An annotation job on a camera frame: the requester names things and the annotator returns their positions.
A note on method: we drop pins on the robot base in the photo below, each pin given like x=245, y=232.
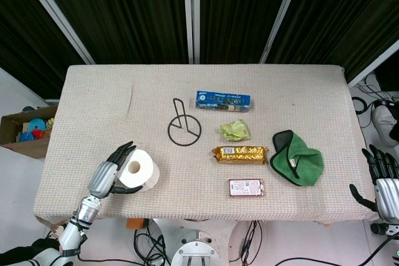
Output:
x=196, y=244

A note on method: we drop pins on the beige woven tablecloth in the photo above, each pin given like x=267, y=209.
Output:
x=199, y=154

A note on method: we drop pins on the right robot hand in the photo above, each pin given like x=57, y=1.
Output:
x=386, y=189

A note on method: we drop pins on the crumpled yellow-green wrapper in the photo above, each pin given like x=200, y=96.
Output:
x=234, y=130

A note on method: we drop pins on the colourful toys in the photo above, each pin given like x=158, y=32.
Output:
x=35, y=129

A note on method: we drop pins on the cardboard box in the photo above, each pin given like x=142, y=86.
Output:
x=25, y=141

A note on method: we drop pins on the white partition post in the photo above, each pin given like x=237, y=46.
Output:
x=190, y=13
x=282, y=13
x=374, y=63
x=54, y=13

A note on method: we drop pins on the blue cookie package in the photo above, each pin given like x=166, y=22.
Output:
x=224, y=100

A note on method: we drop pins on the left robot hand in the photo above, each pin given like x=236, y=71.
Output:
x=101, y=177

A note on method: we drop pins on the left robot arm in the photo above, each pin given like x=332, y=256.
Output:
x=67, y=235

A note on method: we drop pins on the white toilet paper roll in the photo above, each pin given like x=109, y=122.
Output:
x=139, y=169

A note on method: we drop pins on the green microfiber cloth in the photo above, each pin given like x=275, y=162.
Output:
x=297, y=158

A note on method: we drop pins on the gold biscuit package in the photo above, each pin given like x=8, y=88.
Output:
x=240, y=154

